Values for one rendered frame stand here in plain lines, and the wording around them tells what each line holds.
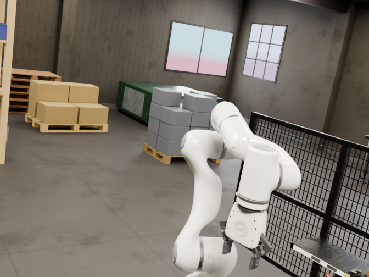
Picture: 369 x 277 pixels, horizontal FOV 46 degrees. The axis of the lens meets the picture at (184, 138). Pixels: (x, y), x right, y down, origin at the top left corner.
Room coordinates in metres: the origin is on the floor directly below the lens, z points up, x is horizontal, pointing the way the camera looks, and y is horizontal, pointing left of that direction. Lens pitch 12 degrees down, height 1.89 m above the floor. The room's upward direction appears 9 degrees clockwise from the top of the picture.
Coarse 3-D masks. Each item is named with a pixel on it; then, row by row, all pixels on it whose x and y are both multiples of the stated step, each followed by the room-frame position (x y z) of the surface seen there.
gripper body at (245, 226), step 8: (232, 208) 1.11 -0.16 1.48; (240, 208) 1.09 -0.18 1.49; (232, 216) 1.11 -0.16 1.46; (240, 216) 1.09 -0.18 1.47; (248, 216) 1.07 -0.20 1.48; (256, 216) 1.06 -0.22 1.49; (264, 216) 1.07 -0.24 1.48; (232, 224) 1.10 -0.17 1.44; (240, 224) 1.09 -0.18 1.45; (248, 224) 1.07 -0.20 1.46; (256, 224) 1.06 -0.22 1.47; (264, 224) 1.07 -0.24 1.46; (232, 232) 1.10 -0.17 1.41; (240, 232) 1.08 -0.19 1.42; (248, 232) 1.07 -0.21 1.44; (256, 232) 1.05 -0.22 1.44; (264, 232) 1.08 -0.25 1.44; (240, 240) 1.08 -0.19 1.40; (248, 240) 1.06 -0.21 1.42; (256, 240) 1.06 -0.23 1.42
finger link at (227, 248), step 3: (222, 231) 1.14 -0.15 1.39; (222, 234) 1.14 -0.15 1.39; (225, 234) 1.14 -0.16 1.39; (228, 240) 1.13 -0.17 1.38; (231, 240) 1.14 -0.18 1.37; (225, 243) 1.12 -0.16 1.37; (228, 243) 1.13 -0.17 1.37; (231, 243) 1.14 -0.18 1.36; (225, 246) 1.12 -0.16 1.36; (228, 246) 1.13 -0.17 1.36; (231, 246) 1.14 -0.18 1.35; (225, 249) 1.12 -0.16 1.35; (228, 249) 1.13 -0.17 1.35; (222, 252) 1.12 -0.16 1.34; (225, 252) 1.12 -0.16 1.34; (228, 252) 1.14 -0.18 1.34
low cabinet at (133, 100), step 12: (120, 84) 10.31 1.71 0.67; (132, 84) 10.03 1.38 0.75; (144, 84) 10.45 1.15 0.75; (156, 84) 10.90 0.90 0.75; (120, 96) 10.24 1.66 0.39; (132, 96) 9.74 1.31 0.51; (144, 96) 9.30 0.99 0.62; (120, 108) 10.17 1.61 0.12; (132, 108) 9.67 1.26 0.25; (144, 108) 9.24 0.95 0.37; (144, 120) 9.18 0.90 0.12
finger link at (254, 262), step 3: (258, 252) 1.06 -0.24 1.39; (261, 252) 1.05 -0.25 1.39; (264, 252) 1.05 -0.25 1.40; (261, 255) 1.05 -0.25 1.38; (252, 258) 1.06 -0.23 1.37; (255, 258) 1.06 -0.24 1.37; (258, 258) 1.07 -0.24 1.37; (252, 261) 1.06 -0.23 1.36; (255, 261) 1.06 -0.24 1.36; (258, 261) 1.07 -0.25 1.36; (249, 264) 1.07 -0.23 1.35; (252, 264) 1.06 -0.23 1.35; (255, 264) 1.06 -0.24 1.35; (258, 264) 1.07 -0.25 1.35; (249, 267) 1.06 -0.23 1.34; (252, 267) 1.07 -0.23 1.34; (255, 267) 1.06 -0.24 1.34
